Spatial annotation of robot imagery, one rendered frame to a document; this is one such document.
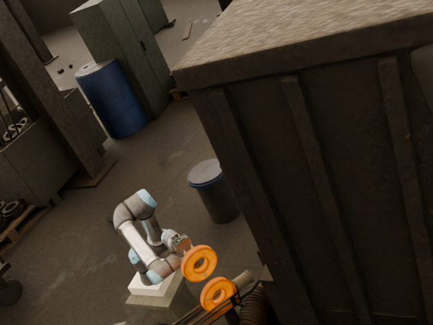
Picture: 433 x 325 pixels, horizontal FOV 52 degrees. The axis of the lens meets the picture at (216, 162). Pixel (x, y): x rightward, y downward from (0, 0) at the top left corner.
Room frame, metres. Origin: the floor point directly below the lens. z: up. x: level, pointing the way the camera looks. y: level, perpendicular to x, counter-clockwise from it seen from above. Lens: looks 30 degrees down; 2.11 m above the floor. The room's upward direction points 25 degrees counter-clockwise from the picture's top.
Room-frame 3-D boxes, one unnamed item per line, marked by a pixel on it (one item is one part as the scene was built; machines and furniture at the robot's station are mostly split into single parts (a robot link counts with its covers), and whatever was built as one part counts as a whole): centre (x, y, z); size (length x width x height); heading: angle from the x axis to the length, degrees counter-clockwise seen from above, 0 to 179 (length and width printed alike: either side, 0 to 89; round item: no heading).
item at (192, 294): (2.07, 0.63, 0.13); 0.40 x 0.40 x 0.26; 56
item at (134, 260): (2.07, 0.63, 0.53); 0.13 x 0.12 x 0.14; 110
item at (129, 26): (5.56, 0.42, 0.75); 0.70 x 0.48 x 1.50; 145
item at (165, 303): (2.07, 0.63, 0.28); 0.32 x 0.32 x 0.04; 56
